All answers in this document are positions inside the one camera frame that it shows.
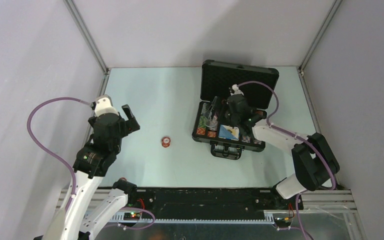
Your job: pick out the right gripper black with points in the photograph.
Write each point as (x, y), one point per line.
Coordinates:
(217, 104)

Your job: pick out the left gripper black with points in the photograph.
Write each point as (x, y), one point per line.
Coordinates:
(131, 125)

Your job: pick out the black poker set case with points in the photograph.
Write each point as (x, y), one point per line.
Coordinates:
(255, 83)

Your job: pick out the clear round plastic disc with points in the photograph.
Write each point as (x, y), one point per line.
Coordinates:
(210, 122)

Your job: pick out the red poker chip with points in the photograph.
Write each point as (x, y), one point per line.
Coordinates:
(166, 145)
(166, 141)

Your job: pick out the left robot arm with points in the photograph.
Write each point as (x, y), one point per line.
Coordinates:
(90, 167)

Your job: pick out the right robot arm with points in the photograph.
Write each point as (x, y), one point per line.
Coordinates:
(313, 159)

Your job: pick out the green chip stack row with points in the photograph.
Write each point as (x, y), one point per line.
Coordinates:
(201, 129)

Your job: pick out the purple chip stack row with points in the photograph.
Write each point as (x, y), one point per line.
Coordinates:
(212, 134)

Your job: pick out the blue card deck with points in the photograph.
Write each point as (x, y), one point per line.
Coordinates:
(229, 133)

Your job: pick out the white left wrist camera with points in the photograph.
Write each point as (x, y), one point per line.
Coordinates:
(103, 105)

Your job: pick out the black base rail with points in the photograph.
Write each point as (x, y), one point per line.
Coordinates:
(211, 204)

